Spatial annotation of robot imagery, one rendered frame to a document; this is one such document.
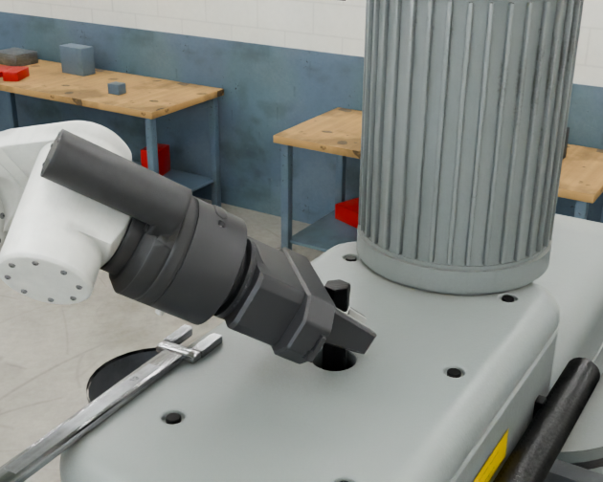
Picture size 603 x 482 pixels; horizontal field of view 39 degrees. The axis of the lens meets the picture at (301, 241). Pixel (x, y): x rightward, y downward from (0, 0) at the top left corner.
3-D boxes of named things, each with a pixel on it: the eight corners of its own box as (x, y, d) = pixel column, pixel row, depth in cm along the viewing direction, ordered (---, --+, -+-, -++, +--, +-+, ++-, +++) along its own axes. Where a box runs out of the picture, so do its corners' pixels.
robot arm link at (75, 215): (128, 343, 64) (-22, 287, 59) (160, 226, 69) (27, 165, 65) (196, 290, 55) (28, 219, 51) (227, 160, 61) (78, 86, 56)
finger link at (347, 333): (358, 356, 70) (295, 329, 68) (378, 324, 70) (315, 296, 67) (364, 366, 69) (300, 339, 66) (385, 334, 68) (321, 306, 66)
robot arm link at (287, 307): (256, 321, 75) (133, 270, 70) (312, 230, 73) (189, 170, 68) (289, 402, 64) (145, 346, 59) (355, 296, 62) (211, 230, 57)
